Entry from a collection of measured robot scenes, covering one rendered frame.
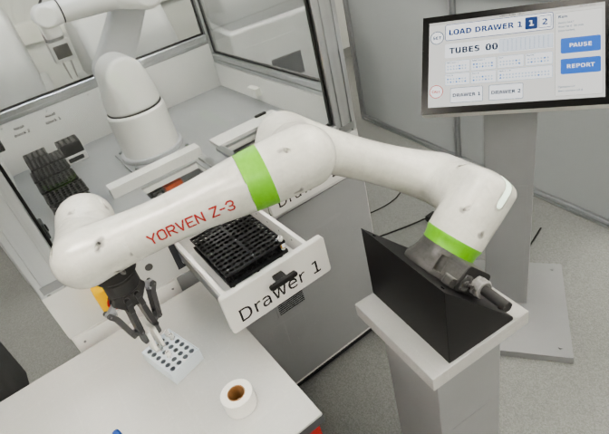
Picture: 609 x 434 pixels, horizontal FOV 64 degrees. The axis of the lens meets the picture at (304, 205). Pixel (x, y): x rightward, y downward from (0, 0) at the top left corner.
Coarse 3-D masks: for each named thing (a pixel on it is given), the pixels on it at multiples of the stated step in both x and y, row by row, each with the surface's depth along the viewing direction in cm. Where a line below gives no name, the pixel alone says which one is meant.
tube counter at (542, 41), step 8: (488, 40) 146; (496, 40) 145; (504, 40) 144; (512, 40) 143; (520, 40) 143; (528, 40) 142; (536, 40) 141; (544, 40) 140; (552, 40) 140; (488, 48) 146; (496, 48) 145; (504, 48) 144; (512, 48) 143; (520, 48) 142; (528, 48) 142; (536, 48) 141; (544, 48) 140
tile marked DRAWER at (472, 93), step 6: (450, 90) 149; (456, 90) 148; (462, 90) 148; (468, 90) 147; (474, 90) 146; (480, 90) 146; (450, 96) 149; (456, 96) 148; (462, 96) 148; (468, 96) 147; (474, 96) 146; (480, 96) 146; (450, 102) 149; (456, 102) 148
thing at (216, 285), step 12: (264, 216) 137; (276, 228) 134; (180, 240) 137; (288, 240) 130; (300, 240) 124; (180, 252) 133; (192, 252) 140; (288, 252) 131; (192, 264) 126; (204, 264) 134; (204, 276) 121; (216, 276) 129; (216, 288) 116; (228, 288) 124
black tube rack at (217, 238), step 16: (224, 224) 137; (240, 224) 135; (256, 224) 134; (192, 240) 134; (208, 240) 137; (224, 240) 136; (240, 240) 135; (256, 240) 133; (272, 240) 127; (208, 256) 126; (224, 256) 124; (240, 256) 123; (272, 256) 125; (240, 272) 123
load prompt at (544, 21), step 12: (552, 12) 140; (456, 24) 150; (468, 24) 148; (480, 24) 147; (492, 24) 146; (504, 24) 145; (516, 24) 143; (528, 24) 142; (540, 24) 141; (552, 24) 140; (456, 36) 150; (468, 36) 148; (480, 36) 147
